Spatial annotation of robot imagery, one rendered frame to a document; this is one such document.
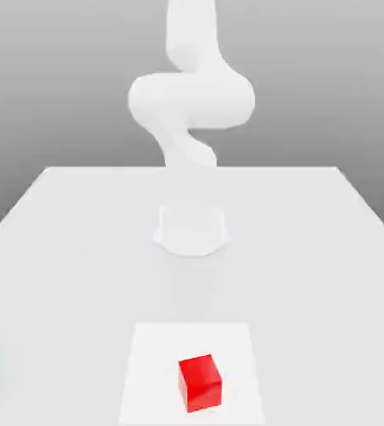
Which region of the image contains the small red cube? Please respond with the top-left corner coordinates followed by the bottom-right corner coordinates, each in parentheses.
top-left (177, 353), bottom-right (223, 414)

